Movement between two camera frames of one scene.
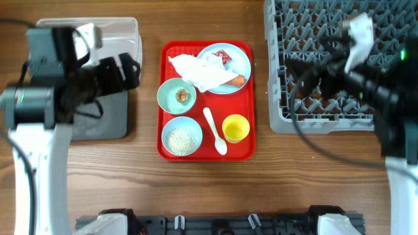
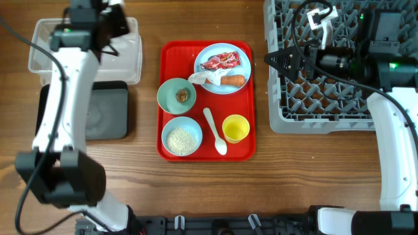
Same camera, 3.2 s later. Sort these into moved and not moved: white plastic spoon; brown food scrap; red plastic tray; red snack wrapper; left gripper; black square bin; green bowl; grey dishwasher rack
Moved: left gripper; red snack wrapper
Not moved: red plastic tray; black square bin; brown food scrap; green bowl; white plastic spoon; grey dishwasher rack
